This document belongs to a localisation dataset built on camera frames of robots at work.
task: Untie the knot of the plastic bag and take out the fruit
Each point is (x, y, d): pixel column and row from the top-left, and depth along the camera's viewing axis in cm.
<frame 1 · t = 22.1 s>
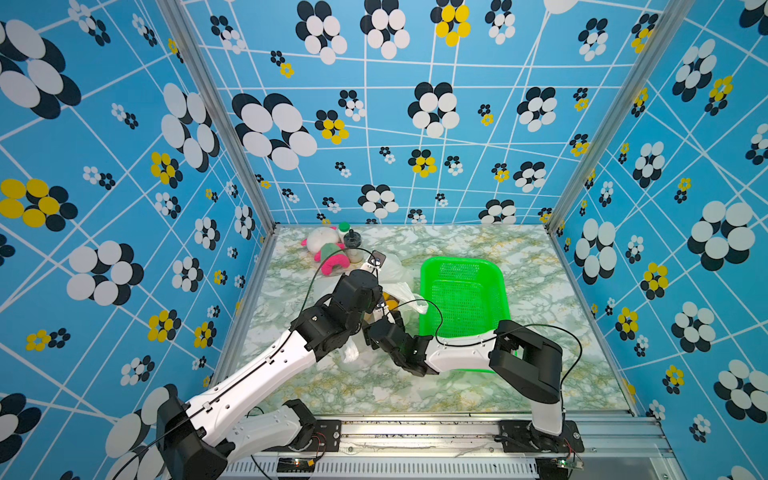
left hand: (365, 273, 74), fingers closed
right hand: (374, 318, 88), fingers open
white plastic bag: (394, 277, 88), point 15 cm above the table
green plastic basket: (463, 297, 103), on the table
clear shaker jar black lid: (352, 244, 104), point 10 cm above the table
green cap white bottle: (343, 228, 111), point 9 cm above the table

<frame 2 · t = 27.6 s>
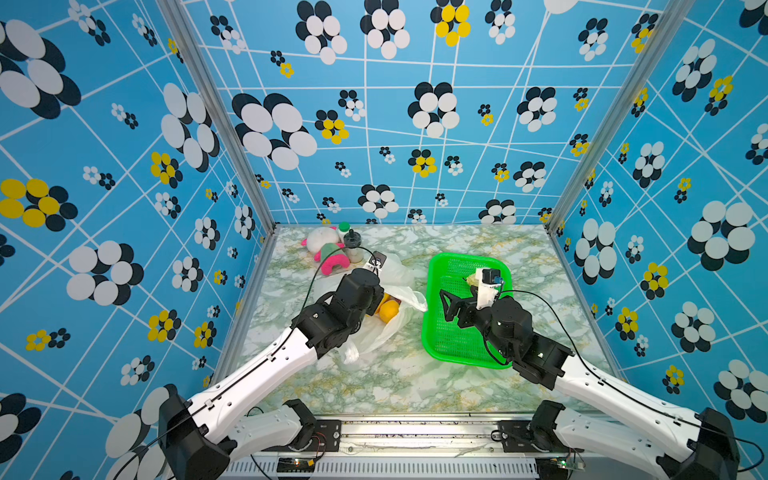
left hand: (368, 276, 75), fingers closed
right hand: (457, 291, 74), fingers open
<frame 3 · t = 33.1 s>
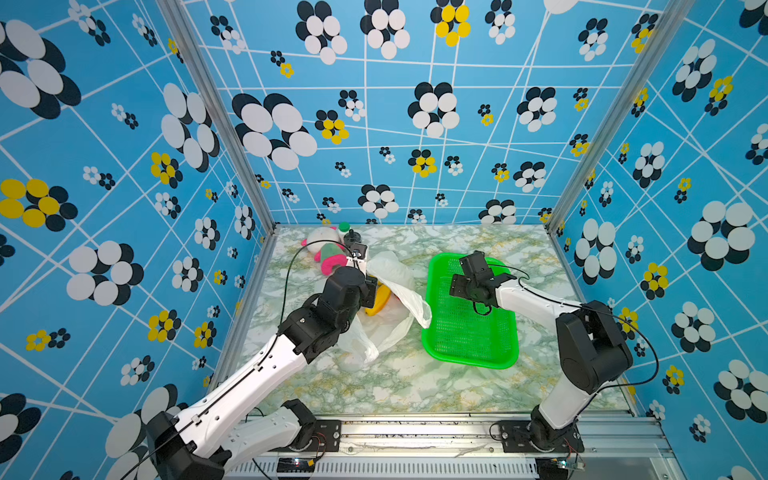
left hand: (367, 270, 72), fingers closed
right hand: (463, 286, 96), fingers open
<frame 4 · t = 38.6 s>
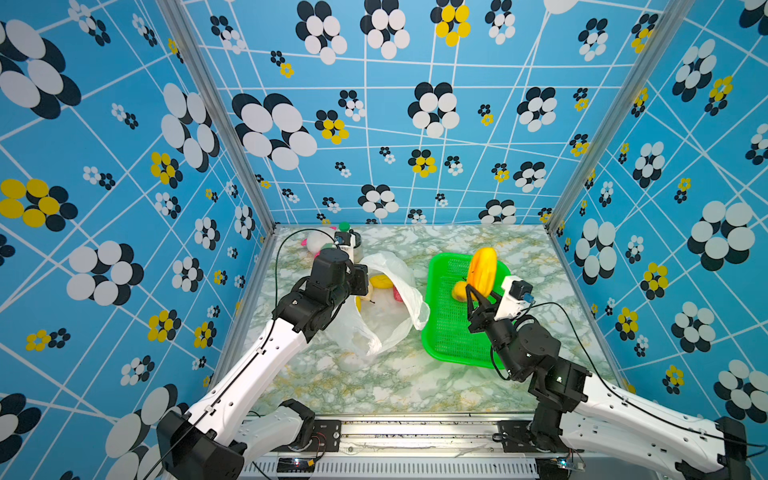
left hand: (365, 265, 75), fingers closed
right hand: (474, 289, 67), fingers open
yellow lemon toy: (381, 281, 75), point 26 cm above the table
